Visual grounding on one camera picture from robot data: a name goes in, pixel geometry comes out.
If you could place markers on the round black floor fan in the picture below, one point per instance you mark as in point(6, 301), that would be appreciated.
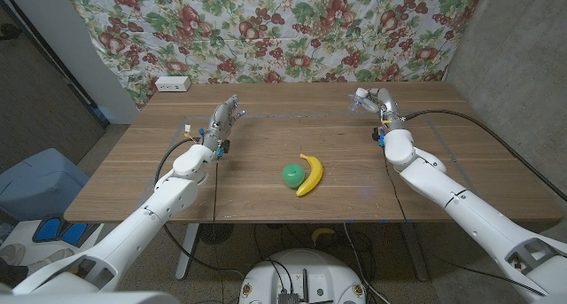
point(215, 233)

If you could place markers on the green toy ball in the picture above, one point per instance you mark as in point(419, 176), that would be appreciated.
point(293, 175)

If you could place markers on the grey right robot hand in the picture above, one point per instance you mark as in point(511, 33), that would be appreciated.
point(387, 106)

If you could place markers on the white shoe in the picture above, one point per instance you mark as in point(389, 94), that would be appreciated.
point(11, 254)
point(51, 259)

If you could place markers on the white robot torso base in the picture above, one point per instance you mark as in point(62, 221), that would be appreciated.
point(305, 268)

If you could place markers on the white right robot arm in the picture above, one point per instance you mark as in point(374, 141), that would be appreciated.
point(465, 211)

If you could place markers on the grey table leg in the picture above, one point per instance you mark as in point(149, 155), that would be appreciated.
point(416, 255)

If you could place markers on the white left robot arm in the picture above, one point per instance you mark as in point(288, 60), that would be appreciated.
point(146, 220)

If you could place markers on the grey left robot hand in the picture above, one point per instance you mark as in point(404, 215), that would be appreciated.
point(220, 124)

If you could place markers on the dark brown door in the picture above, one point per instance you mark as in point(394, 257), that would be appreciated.
point(35, 100)

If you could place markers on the yellow banana toy on floor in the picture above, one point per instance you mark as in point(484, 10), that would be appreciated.
point(322, 233)

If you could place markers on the blue plastic bin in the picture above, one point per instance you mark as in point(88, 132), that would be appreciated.
point(40, 184)

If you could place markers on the floral fruit print backdrop cloth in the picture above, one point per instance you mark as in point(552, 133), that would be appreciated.
point(274, 33)

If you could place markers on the white power strip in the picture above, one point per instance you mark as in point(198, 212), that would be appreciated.
point(173, 83)

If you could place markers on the white table leg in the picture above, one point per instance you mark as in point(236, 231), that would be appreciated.
point(187, 251)

